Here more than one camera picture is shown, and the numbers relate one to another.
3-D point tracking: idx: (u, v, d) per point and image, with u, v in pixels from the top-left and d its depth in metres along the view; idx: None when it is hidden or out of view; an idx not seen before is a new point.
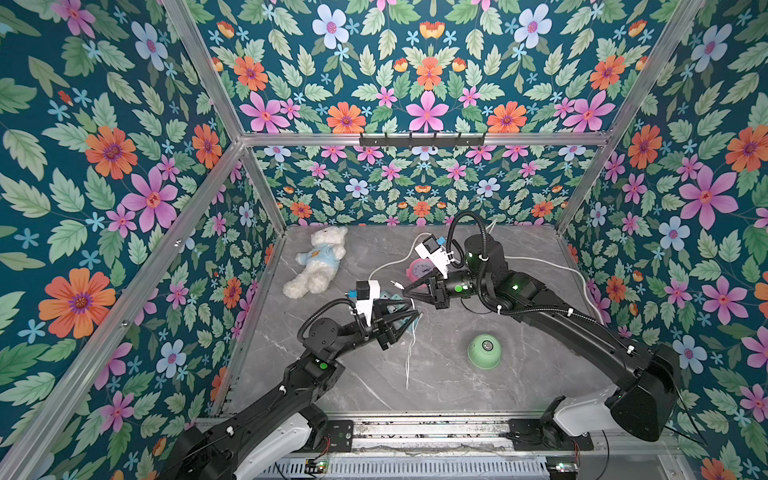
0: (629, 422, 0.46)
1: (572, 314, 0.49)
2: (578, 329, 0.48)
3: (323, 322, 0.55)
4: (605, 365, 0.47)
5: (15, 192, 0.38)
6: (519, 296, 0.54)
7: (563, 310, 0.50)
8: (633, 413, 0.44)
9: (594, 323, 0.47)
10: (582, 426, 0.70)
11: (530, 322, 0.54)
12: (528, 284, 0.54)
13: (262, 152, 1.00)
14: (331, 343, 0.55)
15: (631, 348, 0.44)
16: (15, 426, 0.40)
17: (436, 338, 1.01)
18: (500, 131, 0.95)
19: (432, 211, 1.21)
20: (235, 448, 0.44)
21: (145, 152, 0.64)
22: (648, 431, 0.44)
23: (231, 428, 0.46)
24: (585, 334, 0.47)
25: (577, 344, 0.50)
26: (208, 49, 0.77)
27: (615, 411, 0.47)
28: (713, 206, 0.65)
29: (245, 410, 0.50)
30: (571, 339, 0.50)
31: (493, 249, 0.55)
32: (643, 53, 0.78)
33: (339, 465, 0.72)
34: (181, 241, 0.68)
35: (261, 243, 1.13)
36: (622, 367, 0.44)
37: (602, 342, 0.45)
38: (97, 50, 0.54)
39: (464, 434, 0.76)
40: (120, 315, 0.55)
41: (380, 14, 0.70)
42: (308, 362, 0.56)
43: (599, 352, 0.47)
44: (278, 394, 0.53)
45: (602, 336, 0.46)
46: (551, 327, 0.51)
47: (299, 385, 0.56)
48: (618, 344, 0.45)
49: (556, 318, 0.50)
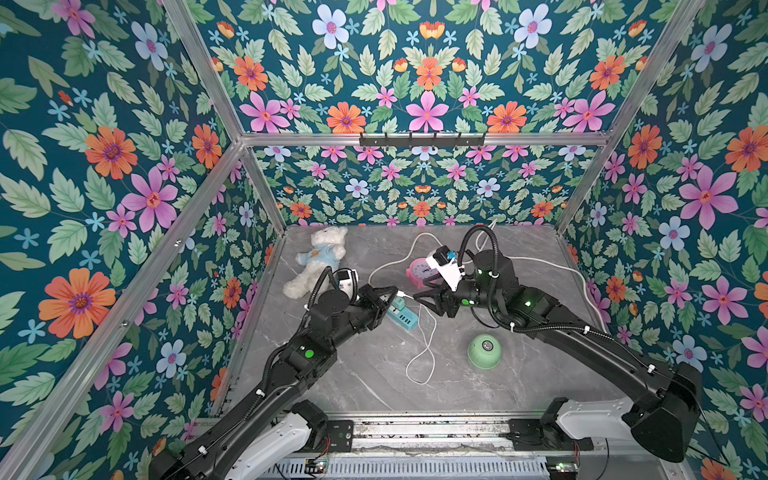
0: (651, 442, 0.45)
1: (588, 332, 0.48)
2: (596, 347, 0.46)
3: (333, 292, 0.55)
4: (626, 383, 0.45)
5: (15, 192, 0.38)
6: (531, 313, 0.52)
7: (580, 328, 0.48)
8: (656, 433, 0.43)
9: (611, 340, 0.46)
10: (585, 431, 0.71)
11: (545, 340, 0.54)
12: (540, 301, 0.52)
13: (262, 151, 1.00)
14: (340, 311, 0.52)
15: (652, 367, 0.43)
16: (15, 426, 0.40)
17: (436, 338, 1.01)
18: (500, 131, 0.95)
19: (432, 211, 1.21)
20: (210, 469, 0.41)
21: (145, 151, 0.64)
22: (672, 451, 0.42)
23: (204, 448, 0.42)
24: (604, 352, 0.46)
25: (595, 362, 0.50)
26: (208, 49, 0.77)
27: (637, 431, 0.46)
28: (713, 206, 0.65)
29: (220, 421, 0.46)
30: (586, 355, 0.49)
31: (503, 264, 0.53)
32: (643, 53, 0.78)
33: (339, 465, 0.72)
34: (181, 241, 0.68)
35: (261, 243, 1.13)
36: (644, 386, 0.42)
37: (622, 360, 0.44)
38: (97, 50, 0.54)
39: (464, 434, 0.76)
40: (120, 315, 0.55)
41: (380, 14, 0.70)
42: (293, 351, 0.54)
43: (618, 371, 0.45)
44: (256, 398, 0.48)
45: (623, 355, 0.44)
46: (568, 345, 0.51)
47: (278, 382, 0.50)
48: (639, 363, 0.43)
49: (571, 336, 0.49)
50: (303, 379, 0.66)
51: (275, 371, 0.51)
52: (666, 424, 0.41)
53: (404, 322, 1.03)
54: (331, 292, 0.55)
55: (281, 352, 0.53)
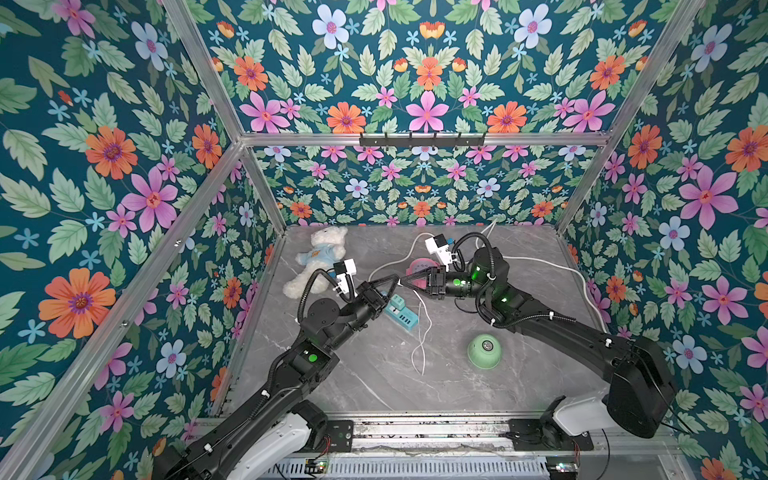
0: (626, 420, 0.46)
1: (554, 317, 0.53)
2: (562, 330, 0.52)
3: (323, 302, 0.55)
4: (590, 361, 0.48)
5: (15, 192, 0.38)
6: (508, 308, 0.60)
7: (545, 314, 0.55)
8: (627, 408, 0.45)
9: (576, 322, 0.51)
10: (581, 425, 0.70)
11: (521, 331, 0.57)
12: (515, 296, 0.60)
13: (262, 152, 1.00)
14: (330, 323, 0.51)
15: (608, 341, 0.47)
16: (15, 426, 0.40)
17: (436, 338, 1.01)
18: (500, 131, 0.95)
19: (432, 211, 1.21)
20: (215, 467, 0.41)
21: (145, 152, 0.64)
22: (643, 424, 0.44)
23: (210, 445, 0.43)
24: (568, 333, 0.51)
25: (563, 346, 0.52)
26: (208, 49, 0.77)
27: (610, 409, 0.50)
28: (713, 206, 0.65)
29: (225, 420, 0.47)
30: (555, 339, 0.54)
31: (500, 265, 0.57)
32: (643, 53, 0.78)
33: (339, 466, 0.72)
34: (181, 241, 0.68)
35: (261, 243, 1.13)
36: (601, 359, 0.47)
37: (582, 338, 0.49)
38: (97, 50, 0.54)
39: (464, 434, 0.76)
40: (120, 315, 0.55)
41: (380, 14, 0.70)
42: (297, 356, 0.55)
43: (582, 349, 0.50)
44: (261, 399, 0.49)
45: (585, 333, 0.49)
46: (539, 333, 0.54)
47: (283, 384, 0.51)
48: (596, 338, 0.48)
49: (541, 323, 0.55)
50: (305, 382, 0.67)
51: (279, 374, 0.53)
52: (624, 392, 0.44)
53: (404, 322, 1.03)
54: (321, 304, 0.53)
55: (285, 356, 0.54)
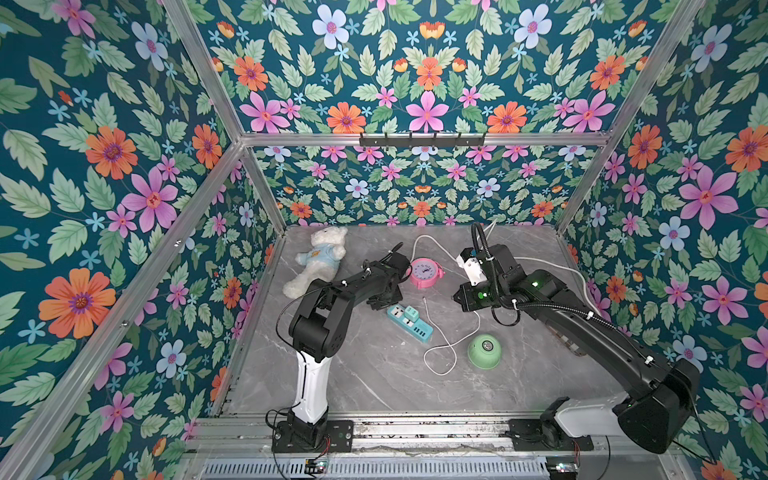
0: (635, 432, 0.46)
1: (592, 317, 0.48)
2: (597, 334, 0.47)
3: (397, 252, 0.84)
4: (616, 371, 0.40)
5: (15, 192, 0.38)
6: (538, 292, 0.53)
7: (583, 312, 0.49)
8: (642, 424, 0.44)
9: (615, 331, 0.46)
10: (583, 428, 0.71)
11: (546, 320, 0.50)
12: (547, 283, 0.53)
13: (262, 152, 1.00)
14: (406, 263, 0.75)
15: (649, 358, 0.43)
16: (15, 426, 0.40)
17: (436, 338, 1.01)
18: (500, 131, 0.95)
19: (432, 211, 1.21)
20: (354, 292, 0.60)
21: (145, 151, 0.64)
22: (655, 442, 0.43)
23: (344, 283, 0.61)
24: (603, 338, 0.46)
25: (593, 351, 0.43)
26: (208, 49, 0.77)
27: (622, 419, 0.47)
28: (713, 206, 0.65)
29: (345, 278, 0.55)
30: (585, 341, 0.50)
31: (498, 251, 0.59)
32: (643, 54, 0.78)
33: (339, 466, 0.72)
34: (181, 241, 0.68)
35: (261, 243, 1.13)
36: (637, 376, 0.43)
37: (619, 348, 0.44)
38: (97, 50, 0.54)
39: (464, 434, 0.76)
40: (120, 315, 0.55)
41: (380, 14, 0.70)
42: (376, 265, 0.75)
43: (613, 359, 0.46)
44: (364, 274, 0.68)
45: (622, 344, 0.45)
46: (566, 328, 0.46)
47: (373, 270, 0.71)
48: (636, 352, 0.44)
49: (574, 320, 0.49)
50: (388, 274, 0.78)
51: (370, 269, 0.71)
52: (652, 414, 0.41)
53: (418, 334, 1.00)
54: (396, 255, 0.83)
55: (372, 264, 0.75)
